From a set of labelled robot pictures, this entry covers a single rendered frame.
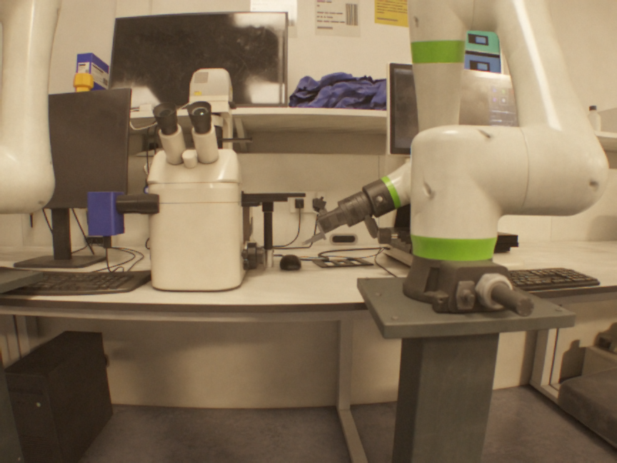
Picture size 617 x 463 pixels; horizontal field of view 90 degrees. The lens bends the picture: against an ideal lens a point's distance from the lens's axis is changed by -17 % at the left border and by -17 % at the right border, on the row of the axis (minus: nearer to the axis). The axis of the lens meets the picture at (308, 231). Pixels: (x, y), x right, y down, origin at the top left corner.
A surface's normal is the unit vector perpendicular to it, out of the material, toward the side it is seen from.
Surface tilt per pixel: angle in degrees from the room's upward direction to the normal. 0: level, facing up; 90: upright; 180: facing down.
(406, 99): 93
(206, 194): 90
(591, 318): 90
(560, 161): 80
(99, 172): 86
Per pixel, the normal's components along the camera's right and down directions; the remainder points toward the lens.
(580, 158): -0.25, -0.13
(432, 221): -0.74, 0.06
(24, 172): 0.84, -0.26
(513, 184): -0.24, 0.44
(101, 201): 0.07, 0.08
